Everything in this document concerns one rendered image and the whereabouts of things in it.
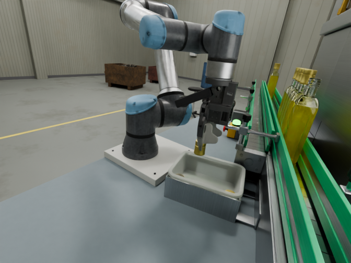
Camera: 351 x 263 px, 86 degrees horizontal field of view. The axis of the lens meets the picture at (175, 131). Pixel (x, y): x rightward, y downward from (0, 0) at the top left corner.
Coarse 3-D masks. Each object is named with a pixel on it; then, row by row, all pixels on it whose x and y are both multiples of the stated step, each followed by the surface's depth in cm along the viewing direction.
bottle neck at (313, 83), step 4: (308, 80) 54; (312, 80) 52; (316, 80) 52; (320, 80) 52; (308, 84) 53; (312, 84) 52; (316, 84) 52; (308, 88) 53; (312, 88) 52; (316, 88) 52; (304, 92) 55; (308, 92) 53; (312, 92) 53; (316, 92) 53; (312, 96) 53
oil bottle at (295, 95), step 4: (296, 92) 60; (300, 92) 59; (292, 96) 60; (296, 96) 59; (292, 100) 59; (288, 104) 62; (292, 104) 60; (288, 108) 61; (288, 112) 61; (284, 116) 64; (288, 116) 61; (284, 120) 63; (280, 124) 67; (284, 124) 63; (284, 128) 63
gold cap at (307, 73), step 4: (304, 72) 57; (308, 72) 56; (312, 72) 56; (316, 72) 56; (304, 76) 57; (308, 76) 57; (312, 76) 56; (300, 80) 59; (304, 80) 58; (304, 84) 58
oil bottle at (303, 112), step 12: (300, 96) 55; (300, 108) 54; (312, 108) 53; (288, 120) 59; (300, 120) 55; (312, 120) 54; (288, 132) 57; (300, 132) 56; (288, 144) 59; (300, 144) 57
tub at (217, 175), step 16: (176, 160) 63; (192, 160) 69; (208, 160) 67; (224, 160) 65; (176, 176) 55; (192, 176) 67; (208, 176) 68; (224, 176) 66; (240, 176) 59; (224, 192) 50; (240, 192) 51
